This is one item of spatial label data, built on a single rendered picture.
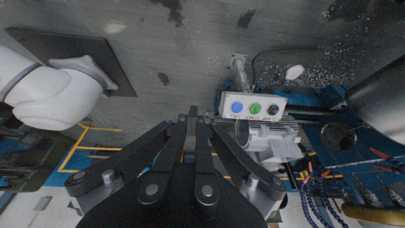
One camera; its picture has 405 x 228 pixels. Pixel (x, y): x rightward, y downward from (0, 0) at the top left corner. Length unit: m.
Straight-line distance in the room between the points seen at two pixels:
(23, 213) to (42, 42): 7.21
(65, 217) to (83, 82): 6.39
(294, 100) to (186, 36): 0.60
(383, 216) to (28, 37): 1.32
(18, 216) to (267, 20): 7.92
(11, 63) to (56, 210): 6.61
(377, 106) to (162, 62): 0.72
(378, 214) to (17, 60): 1.20
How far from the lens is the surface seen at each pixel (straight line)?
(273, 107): 0.35
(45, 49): 0.77
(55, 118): 0.60
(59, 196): 7.16
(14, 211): 7.92
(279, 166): 0.89
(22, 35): 0.78
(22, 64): 0.64
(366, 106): 0.58
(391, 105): 0.57
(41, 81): 0.62
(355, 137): 0.84
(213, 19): 0.46
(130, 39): 0.55
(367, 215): 0.73
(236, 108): 0.30
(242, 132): 0.64
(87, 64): 0.69
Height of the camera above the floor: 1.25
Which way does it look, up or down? 34 degrees down
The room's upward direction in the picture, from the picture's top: 179 degrees counter-clockwise
